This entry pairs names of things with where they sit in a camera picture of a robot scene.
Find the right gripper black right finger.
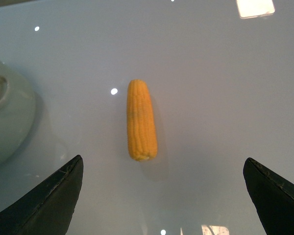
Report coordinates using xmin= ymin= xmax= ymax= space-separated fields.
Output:
xmin=243 ymin=158 xmax=294 ymax=235

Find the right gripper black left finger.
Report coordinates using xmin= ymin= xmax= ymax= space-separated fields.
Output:
xmin=0 ymin=155 xmax=83 ymax=235

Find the yellow corn cob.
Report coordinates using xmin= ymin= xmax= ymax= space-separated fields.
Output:
xmin=126 ymin=79 xmax=158 ymax=162

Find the cream electric cooking pot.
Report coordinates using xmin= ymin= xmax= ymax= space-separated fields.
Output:
xmin=0 ymin=61 xmax=36 ymax=164

